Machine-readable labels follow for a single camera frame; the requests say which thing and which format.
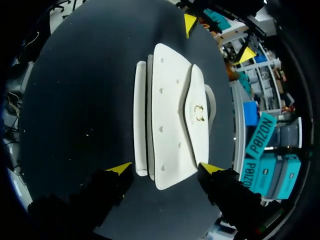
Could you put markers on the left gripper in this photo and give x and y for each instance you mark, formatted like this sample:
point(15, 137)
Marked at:
point(225, 13)

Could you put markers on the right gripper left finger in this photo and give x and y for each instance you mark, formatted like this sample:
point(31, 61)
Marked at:
point(100, 192)

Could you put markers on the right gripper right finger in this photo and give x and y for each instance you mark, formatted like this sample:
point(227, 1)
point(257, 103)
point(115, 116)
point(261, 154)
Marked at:
point(225, 190)

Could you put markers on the white leather handbag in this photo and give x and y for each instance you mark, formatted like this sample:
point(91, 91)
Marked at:
point(172, 117)

